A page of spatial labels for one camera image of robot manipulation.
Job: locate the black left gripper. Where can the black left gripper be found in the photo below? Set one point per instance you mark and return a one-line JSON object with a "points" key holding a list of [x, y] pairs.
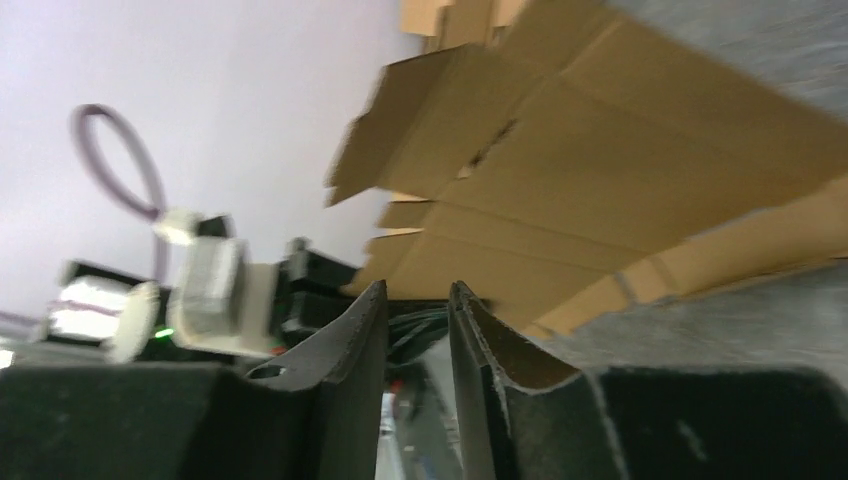
{"points": [[308, 296]]}

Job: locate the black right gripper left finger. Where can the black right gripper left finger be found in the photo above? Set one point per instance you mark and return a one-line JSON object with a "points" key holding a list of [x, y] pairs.
{"points": [[310, 413]]}

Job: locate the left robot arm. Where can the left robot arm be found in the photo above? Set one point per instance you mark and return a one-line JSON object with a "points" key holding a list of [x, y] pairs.
{"points": [[84, 317]]}

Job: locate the brown cardboard box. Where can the brown cardboard box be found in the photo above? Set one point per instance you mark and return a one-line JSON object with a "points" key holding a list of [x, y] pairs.
{"points": [[584, 161]]}

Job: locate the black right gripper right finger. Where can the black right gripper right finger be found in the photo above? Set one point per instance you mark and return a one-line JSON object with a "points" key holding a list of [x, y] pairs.
{"points": [[525, 414]]}

